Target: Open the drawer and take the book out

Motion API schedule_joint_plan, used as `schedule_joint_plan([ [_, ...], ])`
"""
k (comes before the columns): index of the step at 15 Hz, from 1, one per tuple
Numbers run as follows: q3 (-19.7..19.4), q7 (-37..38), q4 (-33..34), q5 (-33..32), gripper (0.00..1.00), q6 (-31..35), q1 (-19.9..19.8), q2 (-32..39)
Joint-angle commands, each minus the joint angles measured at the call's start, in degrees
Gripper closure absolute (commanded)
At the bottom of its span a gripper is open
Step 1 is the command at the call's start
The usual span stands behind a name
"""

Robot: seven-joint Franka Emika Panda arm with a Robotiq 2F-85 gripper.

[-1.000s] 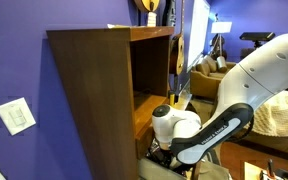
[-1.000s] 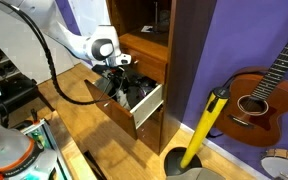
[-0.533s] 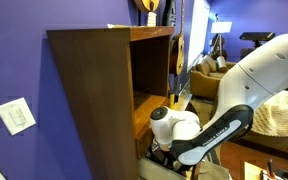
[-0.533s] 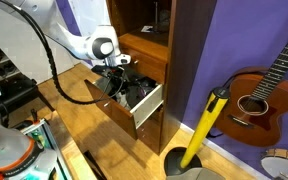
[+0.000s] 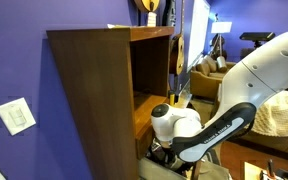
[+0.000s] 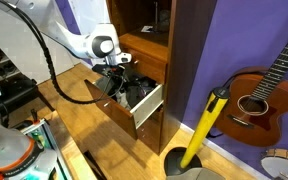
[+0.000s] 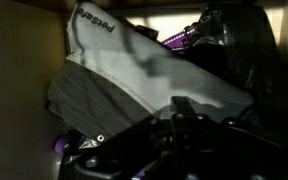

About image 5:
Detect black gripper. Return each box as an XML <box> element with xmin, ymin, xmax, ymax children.
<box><xmin>163</xmin><ymin>148</ymin><xmax>185</xmax><ymax>169</ymax></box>

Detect wooden drawer white sides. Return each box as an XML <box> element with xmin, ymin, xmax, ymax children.
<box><xmin>137</xmin><ymin>156</ymin><xmax>204</xmax><ymax>180</ymax></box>

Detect wooden cabinet drawer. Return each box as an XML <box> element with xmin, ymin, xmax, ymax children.
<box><xmin>135</xmin><ymin>123</ymin><xmax>158</xmax><ymax>159</ymax></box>

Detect yellow pole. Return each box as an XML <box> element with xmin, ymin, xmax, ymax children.
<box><xmin>168</xmin><ymin>93</ymin><xmax>177</xmax><ymax>108</ymax></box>

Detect light wooden table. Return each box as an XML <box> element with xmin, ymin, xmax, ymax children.
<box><xmin>243</xmin><ymin>161</ymin><xmax>288</xmax><ymax>180</ymax></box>

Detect tan sofa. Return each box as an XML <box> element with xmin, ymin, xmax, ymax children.
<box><xmin>189</xmin><ymin>54</ymin><xmax>237</xmax><ymax>101</ymax></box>

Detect black red tool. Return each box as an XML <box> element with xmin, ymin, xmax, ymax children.
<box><xmin>259</xmin><ymin>158</ymin><xmax>280</xmax><ymax>180</ymax></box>

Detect brown wooden shelf cabinet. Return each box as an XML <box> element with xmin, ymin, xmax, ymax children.
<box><xmin>45</xmin><ymin>25</ymin><xmax>176</xmax><ymax>180</ymax></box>

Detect brown acoustic guitar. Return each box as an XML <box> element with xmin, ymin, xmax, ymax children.
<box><xmin>168</xmin><ymin>0</ymin><xmax>186</xmax><ymax>76</ymax></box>

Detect grey metal cylinder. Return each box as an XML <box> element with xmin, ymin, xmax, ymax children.
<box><xmin>215</xmin><ymin>55</ymin><xmax>229</xmax><ymax>74</ymax></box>

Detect cream knit blanket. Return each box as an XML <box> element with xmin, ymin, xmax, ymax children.
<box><xmin>250</xmin><ymin>81</ymin><xmax>288</xmax><ymax>138</ymax></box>

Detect dark brown violin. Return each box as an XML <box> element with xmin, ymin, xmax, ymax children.
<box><xmin>211</xmin><ymin>33</ymin><xmax>228</xmax><ymax>61</ymax></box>

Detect music stand with sheet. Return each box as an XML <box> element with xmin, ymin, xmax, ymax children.
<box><xmin>210</xmin><ymin>21</ymin><xmax>234</xmax><ymax>61</ymax></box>

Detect white hanging tag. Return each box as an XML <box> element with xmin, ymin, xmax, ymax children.
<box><xmin>146</xmin><ymin>11</ymin><xmax>158</xmax><ymax>28</ymax></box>

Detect white printed paper sheet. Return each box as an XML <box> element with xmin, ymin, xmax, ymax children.
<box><xmin>106</xmin><ymin>22</ymin><xmax>132</xmax><ymax>30</ymax></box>

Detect dark hanging instrument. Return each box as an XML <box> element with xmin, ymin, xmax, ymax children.
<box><xmin>162</xmin><ymin>0</ymin><xmax>179</xmax><ymax>28</ymax></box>

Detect wall whiteboard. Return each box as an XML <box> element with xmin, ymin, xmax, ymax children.
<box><xmin>186</xmin><ymin>0</ymin><xmax>212</xmax><ymax>73</ymax></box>

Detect black camera tripod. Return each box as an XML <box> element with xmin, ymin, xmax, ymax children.
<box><xmin>240</xmin><ymin>39</ymin><xmax>268</xmax><ymax>58</ymax></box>

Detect black stereo camera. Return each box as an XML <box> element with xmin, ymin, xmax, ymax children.
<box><xmin>239</xmin><ymin>31</ymin><xmax>277</xmax><ymax>42</ymax></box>

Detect tan hanging string instrument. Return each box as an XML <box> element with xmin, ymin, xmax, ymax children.
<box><xmin>133</xmin><ymin>0</ymin><xmax>161</xmax><ymax>14</ymax></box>

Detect white light switch plate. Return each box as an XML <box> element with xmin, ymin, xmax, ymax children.
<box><xmin>0</xmin><ymin>96</ymin><xmax>37</xmax><ymax>137</ymax></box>

